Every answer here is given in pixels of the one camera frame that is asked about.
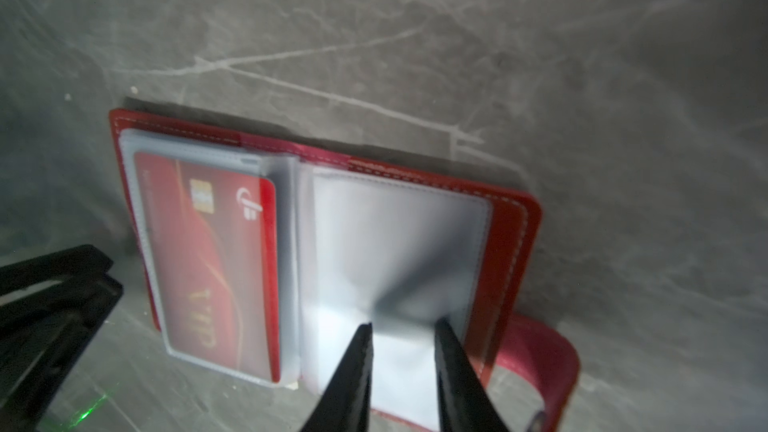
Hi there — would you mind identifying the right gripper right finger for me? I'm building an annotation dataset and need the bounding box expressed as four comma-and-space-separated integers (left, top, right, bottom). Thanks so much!
434, 318, 508, 432

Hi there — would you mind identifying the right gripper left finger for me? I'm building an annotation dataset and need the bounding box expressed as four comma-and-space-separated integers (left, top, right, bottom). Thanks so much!
301, 323, 374, 432

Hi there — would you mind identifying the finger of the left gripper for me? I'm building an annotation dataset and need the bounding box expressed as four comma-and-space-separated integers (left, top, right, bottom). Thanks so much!
1, 245, 123, 431

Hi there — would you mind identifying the red leather card holder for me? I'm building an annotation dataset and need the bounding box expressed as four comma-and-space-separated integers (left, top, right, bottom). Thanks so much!
109, 109, 580, 431

